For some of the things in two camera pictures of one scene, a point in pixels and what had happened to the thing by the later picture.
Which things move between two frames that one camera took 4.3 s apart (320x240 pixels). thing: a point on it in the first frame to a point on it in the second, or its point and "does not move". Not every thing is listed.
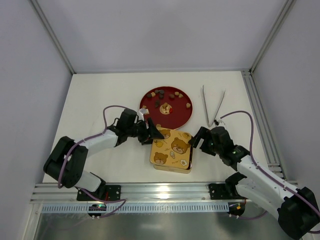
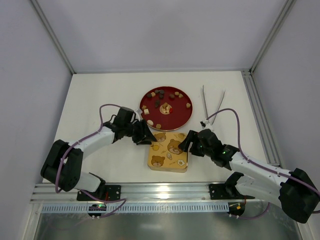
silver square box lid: (173, 150) does not move
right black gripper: (204, 139) to (195, 144)
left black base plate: (103, 192) does not move
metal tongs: (206, 112) does not move
